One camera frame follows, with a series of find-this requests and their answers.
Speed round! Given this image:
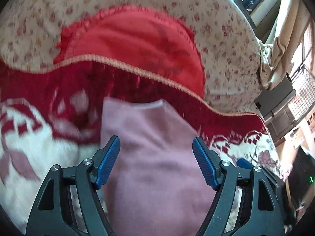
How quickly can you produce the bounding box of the grey air cooler unit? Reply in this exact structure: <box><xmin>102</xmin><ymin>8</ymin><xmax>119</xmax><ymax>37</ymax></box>
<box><xmin>255</xmin><ymin>75</ymin><xmax>296</xmax><ymax>143</ymax></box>

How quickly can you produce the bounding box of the floral cream bedsheet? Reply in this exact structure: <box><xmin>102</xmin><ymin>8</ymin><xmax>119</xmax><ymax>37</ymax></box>
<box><xmin>1</xmin><ymin>0</ymin><xmax>262</xmax><ymax>113</ymax></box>

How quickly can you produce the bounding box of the red ruffled cushion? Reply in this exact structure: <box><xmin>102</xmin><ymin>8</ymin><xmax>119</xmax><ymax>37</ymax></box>
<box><xmin>53</xmin><ymin>5</ymin><xmax>206</xmax><ymax>97</ymax></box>

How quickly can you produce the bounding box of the mauve pink small garment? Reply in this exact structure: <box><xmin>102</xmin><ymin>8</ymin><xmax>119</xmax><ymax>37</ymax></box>
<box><xmin>101</xmin><ymin>98</ymin><xmax>215</xmax><ymax>235</ymax></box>

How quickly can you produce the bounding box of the red and white fleece blanket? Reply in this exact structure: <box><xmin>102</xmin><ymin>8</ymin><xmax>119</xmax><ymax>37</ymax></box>
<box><xmin>1</xmin><ymin>55</ymin><xmax>283</xmax><ymax>233</ymax></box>

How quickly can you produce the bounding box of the beige curtain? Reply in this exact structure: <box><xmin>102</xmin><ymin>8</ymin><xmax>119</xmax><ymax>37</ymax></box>
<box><xmin>259</xmin><ymin>0</ymin><xmax>311</xmax><ymax>91</ymax></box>

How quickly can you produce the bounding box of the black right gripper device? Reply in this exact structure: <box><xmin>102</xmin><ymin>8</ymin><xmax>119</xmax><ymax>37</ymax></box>
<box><xmin>236</xmin><ymin>144</ymin><xmax>315</xmax><ymax>231</ymax></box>

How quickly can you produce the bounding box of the metal window grille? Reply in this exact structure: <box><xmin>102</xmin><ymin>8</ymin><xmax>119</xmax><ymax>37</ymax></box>
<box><xmin>288</xmin><ymin>24</ymin><xmax>315</xmax><ymax>122</ymax></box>

